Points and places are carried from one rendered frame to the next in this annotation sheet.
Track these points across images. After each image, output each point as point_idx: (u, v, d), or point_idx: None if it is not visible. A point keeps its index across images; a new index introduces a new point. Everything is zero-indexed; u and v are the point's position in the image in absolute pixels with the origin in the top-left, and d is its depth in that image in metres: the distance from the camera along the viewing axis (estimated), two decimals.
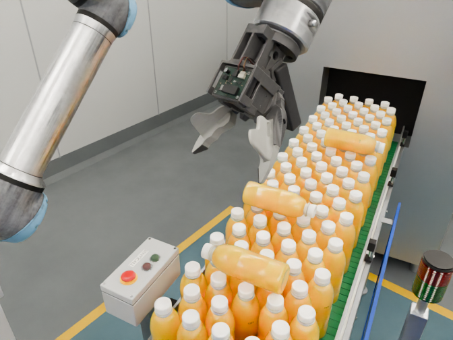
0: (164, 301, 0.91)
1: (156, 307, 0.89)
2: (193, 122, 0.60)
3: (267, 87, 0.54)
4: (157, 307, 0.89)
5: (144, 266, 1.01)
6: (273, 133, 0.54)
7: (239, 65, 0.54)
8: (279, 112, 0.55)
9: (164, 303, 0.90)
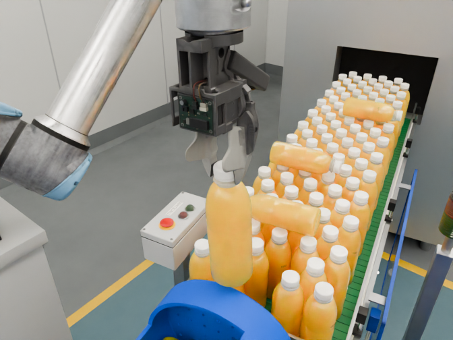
0: (204, 242, 0.96)
1: (197, 247, 0.95)
2: (190, 158, 0.56)
3: (232, 98, 0.49)
4: (197, 247, 0.95)
5: (181, 214, 1.06)
6: (245, 143, 0.54)
7: (194, 94, 0.47)
8: (250, 122, 0.52)
9: (204, 244, 0.96)
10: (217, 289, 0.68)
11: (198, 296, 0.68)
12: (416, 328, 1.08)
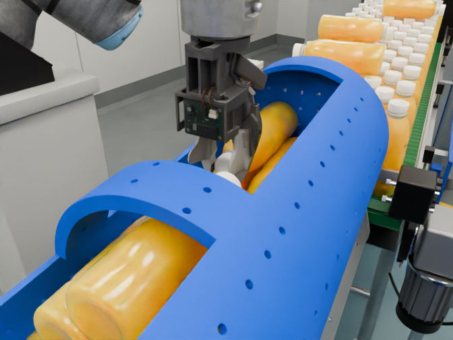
0: None
1: None
2: (192, 161, 0.55)
3: (239, 103, 0.48)
4: None
5: None
6: (249, 145, 0.54)
7: (203, 101, 0.46)
8: (255, 125, 0.52)
9: None
10: (307, 57, 0.66)
11: (288, 61, 0.65)
12: None
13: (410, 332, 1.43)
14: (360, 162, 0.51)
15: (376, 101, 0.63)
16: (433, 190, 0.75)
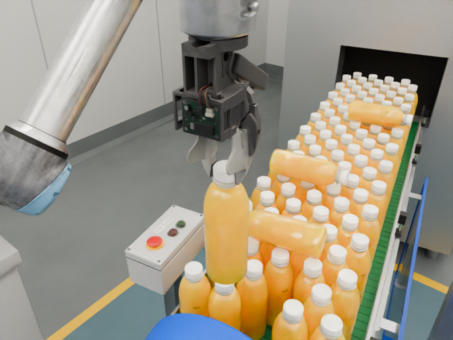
0: (195, 266, 0.85)
1: (187, 271, 0.84)
2: (191, 160, 0.56)
3: (236, 102, 0.48)
4: (188, 272, 0.84)
5: (171, 232, 0.95)
6: (248, 145, 0.54)
7: (199, 100, 0.47)
8: (253, 125, 0.52)
9: (195, 268, 0.85)
10: (210, 327, 0.58)
11: (188, 336, 0.58)
12: None
13: None
14: None
15: None
16: None
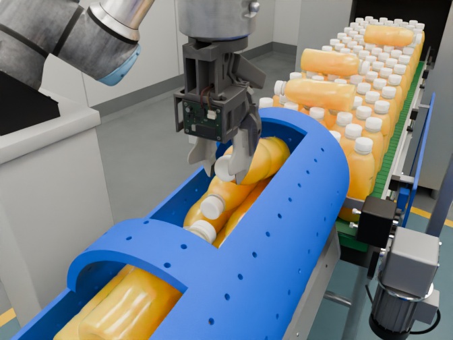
0: None
1: None
2: (192, 162, 0.55)
3: (238, 103, 0.48)
4: None
5: None
6: (248, 145, 0.54)
7: (201, 102, 0.46)
8: (254, 125, 0.52)
9: None
10: (279, 109, 0.77)
11: (263, 113, 0.76)
12: (441, 209, 1.16)
13: None
14: (315, 208, 0.62)
15: (336, 148, 0.75)
16: (391, 220, 0.86)
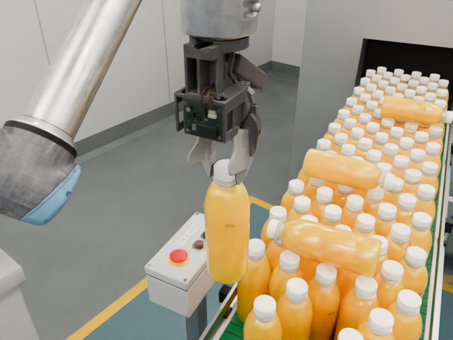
0: None
1: (218, 169, 0.58)
2: (192, 161, 0.55)
3: (238, 103, 0.48)
4: (219, 169, 0.58)
5: (197, 245, 0.82)
6: (249, 145, 0.54)
7: (201, 101, 0.46)
8: (255, 125, 0.52)
9: None
10: None
11: None
12: None
13: None
14: None
15: None
16: None
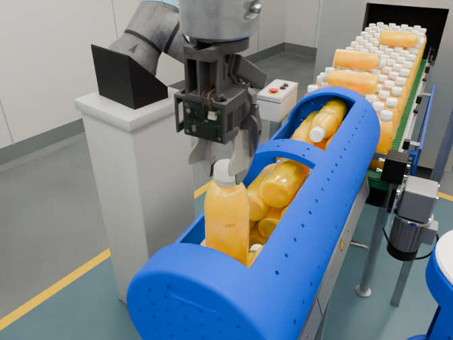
0: None
1: (218, 169, 0.58)
2: (192, 162, 0.55)
3: (238, 104, 0.48)
4: (219, 169, 0.58)
5: (282, 86, 1.57)
6: (249, 146, 0.54)
7: (201, 102, 0.46)
8: (255, 126, 0.52)
9: None
10: (335, 88, 1.21)
11: (325, 90, 1.20)
12: (439, 166, 1.60)
13: (398, 276, 1.97)
14: (365, 142, 1.06)
15: (373, 112, 1.18)
16: (406, 163, 1.29)
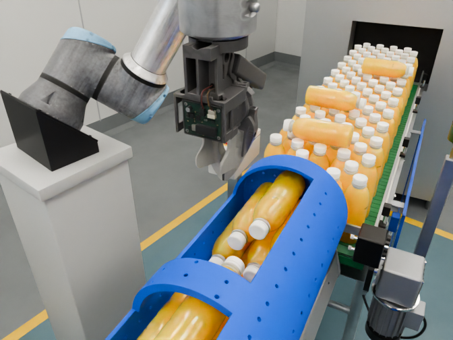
0: None
1: None
2: (201, 165, 0.55)
3: (238, 103, 0.48)
4: None
5: None
6: (242, 146, 0.54)
7: (201, 102, 0.46)
8: (251, 128, 0.52)
9: None
10: (290, 157, 0.94)
11: (276, 161, 0.94)
12: (429, 230, 1.34)
13: None
14: (320, 244, 0.79)
15: (337, 191, 0.92)
16: (383, 245, 1.03)
